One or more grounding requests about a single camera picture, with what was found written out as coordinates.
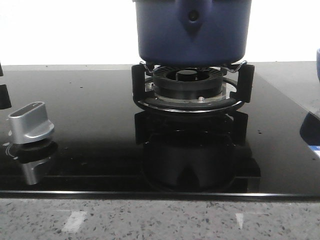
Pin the black round gas burner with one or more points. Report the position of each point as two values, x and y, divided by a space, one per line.
187 83

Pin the black pot support grate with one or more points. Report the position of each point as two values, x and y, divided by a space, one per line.
237 77

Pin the silver stove control knob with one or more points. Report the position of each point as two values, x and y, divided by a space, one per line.
30 124

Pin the black left burner grate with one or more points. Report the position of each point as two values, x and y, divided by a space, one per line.
5 102

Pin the blue plastic bowl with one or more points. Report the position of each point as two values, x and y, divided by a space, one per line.
318 63

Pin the blue cooking pot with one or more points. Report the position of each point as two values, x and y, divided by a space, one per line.
192 33

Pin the black glass stove top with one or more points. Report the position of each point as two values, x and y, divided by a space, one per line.
105 147

